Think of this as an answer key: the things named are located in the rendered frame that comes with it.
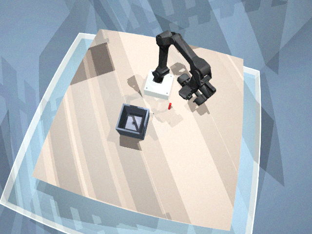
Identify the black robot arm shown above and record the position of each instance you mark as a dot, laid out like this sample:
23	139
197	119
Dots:
200	68

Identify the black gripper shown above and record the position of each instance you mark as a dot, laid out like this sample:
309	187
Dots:
183	79

